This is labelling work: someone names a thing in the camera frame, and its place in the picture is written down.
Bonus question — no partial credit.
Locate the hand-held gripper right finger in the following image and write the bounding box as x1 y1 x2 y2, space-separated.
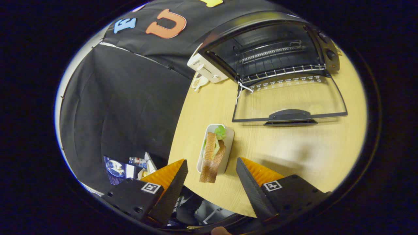
236 157 332 222

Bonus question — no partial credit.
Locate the white rectangular tray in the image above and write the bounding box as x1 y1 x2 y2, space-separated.
196 124 235 175

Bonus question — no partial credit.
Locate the toast sandwich with lettuce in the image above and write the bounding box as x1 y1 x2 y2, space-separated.
199 125 227 183

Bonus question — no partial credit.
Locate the black toaster oven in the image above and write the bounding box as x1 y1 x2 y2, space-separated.
198 11 348 127

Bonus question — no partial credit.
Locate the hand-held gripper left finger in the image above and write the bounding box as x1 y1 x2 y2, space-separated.
101 159 189 226

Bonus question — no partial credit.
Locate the blue printed box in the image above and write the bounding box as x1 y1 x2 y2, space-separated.
104 156 136 185

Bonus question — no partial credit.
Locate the white pop-up toaster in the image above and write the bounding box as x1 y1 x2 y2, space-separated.
187 44 229 84

